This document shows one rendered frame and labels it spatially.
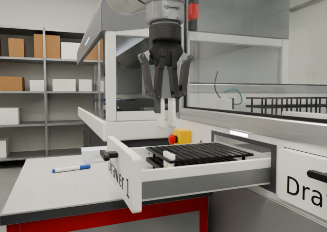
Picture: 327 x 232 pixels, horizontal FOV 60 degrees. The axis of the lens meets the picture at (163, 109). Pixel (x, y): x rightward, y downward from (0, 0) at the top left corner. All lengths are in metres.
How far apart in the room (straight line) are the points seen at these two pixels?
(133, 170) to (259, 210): 0.37
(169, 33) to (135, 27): 0.91
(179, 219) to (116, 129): 0.72
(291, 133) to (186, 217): 0.43
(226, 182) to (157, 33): 0.36
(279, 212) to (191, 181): 0.23
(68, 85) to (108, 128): 3.10
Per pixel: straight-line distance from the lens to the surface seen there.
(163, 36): 0.64
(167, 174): 0.59
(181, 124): 1.15
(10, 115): 4.51
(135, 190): 0.56
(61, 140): 4.98
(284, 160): 0.66
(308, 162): 0.62
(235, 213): 0.88
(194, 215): 0.94
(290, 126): 0.66
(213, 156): 0.69
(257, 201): 0.79
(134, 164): 0.54
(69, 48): 4.50
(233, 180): 0.67
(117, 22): 1.53
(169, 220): 0.91
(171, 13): 0.65
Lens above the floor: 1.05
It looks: 3 degrees down
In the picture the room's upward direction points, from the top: straight up
